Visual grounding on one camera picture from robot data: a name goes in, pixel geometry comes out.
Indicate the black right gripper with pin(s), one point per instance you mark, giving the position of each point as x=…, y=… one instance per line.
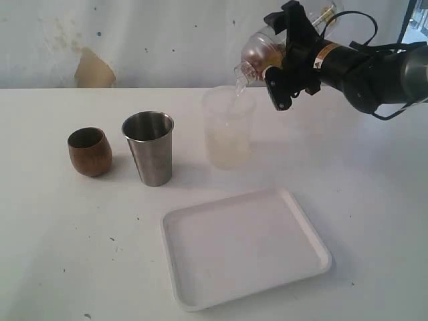
x=302, y=40

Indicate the clear plastic shaker lid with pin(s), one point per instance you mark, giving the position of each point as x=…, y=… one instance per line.
x=245, y=74

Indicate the clear plastic shaker body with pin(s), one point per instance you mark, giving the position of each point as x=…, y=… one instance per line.
x=324, y=19

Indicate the stainless steel cup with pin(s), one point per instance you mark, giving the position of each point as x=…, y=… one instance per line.
x=149, y=136

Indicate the brown wooden cup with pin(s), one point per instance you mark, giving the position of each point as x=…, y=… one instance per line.
x=90, y=152

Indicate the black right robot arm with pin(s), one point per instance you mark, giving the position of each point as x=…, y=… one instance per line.
x=368, y=76

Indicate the translucent plastic cup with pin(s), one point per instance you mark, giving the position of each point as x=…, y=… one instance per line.
x=228, y=118

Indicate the white plastic tray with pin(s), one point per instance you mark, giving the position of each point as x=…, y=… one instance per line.
x=228, y=249

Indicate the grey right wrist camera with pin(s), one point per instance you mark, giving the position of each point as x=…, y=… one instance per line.
x=283, y=86

